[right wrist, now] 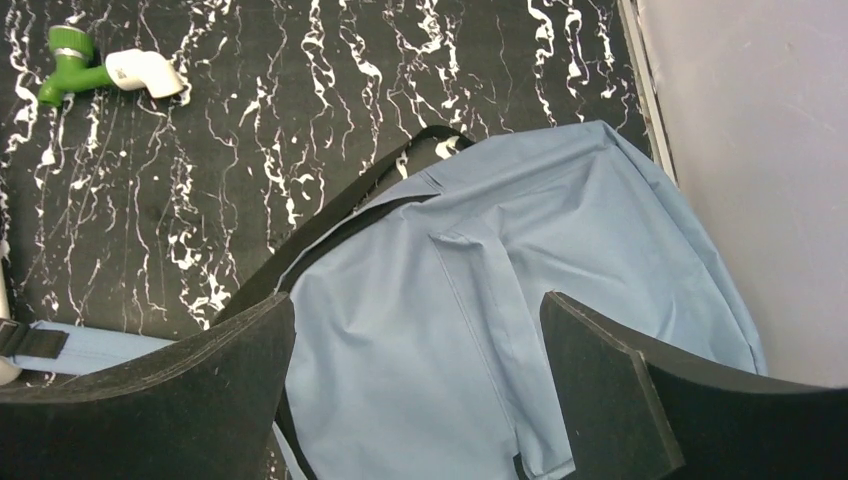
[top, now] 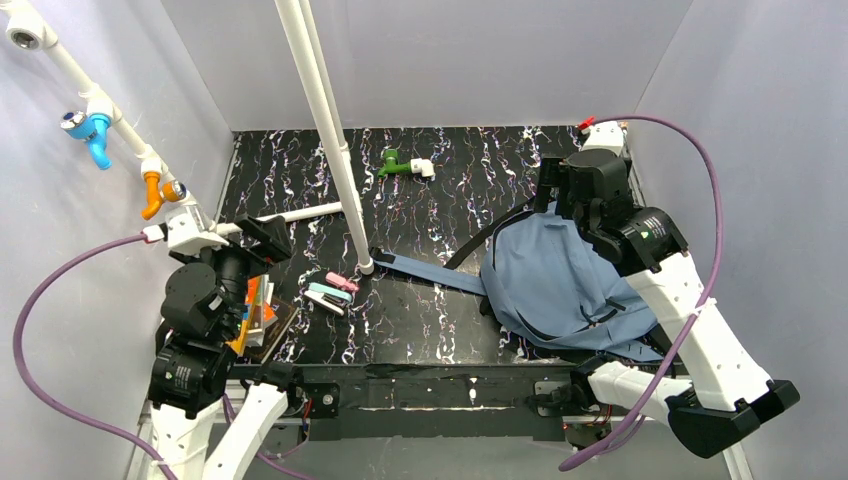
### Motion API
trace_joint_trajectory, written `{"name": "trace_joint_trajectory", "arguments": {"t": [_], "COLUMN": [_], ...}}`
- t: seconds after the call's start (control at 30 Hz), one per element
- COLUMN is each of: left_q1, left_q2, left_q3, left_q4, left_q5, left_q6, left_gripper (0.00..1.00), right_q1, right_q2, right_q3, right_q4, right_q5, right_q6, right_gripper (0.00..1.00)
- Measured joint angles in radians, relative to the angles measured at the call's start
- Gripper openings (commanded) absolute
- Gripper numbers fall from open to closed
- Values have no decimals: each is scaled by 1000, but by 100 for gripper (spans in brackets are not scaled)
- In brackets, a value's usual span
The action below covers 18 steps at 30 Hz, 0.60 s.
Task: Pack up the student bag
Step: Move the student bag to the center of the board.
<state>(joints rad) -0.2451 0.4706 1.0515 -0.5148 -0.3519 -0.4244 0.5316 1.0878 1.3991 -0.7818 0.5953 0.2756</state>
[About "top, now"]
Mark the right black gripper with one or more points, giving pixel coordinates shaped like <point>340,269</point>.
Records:
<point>549,183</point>

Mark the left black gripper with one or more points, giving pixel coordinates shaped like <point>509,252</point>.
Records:
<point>263,238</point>

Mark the blue student backpack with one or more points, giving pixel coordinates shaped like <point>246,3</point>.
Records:
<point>542,282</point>

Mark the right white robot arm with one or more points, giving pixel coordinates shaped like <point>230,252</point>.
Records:
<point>707,389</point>

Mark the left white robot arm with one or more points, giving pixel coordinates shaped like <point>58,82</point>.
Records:
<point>202,313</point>

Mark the orange treehouse book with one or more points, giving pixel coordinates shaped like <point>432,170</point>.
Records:
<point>258,317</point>

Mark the dark brown book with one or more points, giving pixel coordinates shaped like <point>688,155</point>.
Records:
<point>275,331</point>

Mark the teal white stapler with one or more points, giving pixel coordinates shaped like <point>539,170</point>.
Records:
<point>329,298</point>

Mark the orange plastic tap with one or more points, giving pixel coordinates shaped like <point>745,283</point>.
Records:
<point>158,194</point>

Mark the green plastic tap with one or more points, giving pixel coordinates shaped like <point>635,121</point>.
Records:
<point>392,165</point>

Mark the blue plastic tap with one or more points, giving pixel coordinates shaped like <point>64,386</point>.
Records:
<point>92,129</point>

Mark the white vertical pvc pipe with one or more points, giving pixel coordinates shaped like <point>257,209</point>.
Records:
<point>339,162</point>

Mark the thin white rear pipe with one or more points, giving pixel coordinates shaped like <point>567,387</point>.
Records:
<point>322,68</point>

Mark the white slanted pvc pipe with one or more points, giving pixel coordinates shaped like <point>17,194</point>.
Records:
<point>29,31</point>

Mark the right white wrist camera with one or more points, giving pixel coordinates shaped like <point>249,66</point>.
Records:
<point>608,135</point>

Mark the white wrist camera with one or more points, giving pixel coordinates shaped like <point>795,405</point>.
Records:
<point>186,230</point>
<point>608,135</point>

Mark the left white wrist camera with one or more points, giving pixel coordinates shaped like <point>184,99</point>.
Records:
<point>186,230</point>

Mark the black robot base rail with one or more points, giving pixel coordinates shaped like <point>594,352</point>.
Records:
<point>429,401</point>

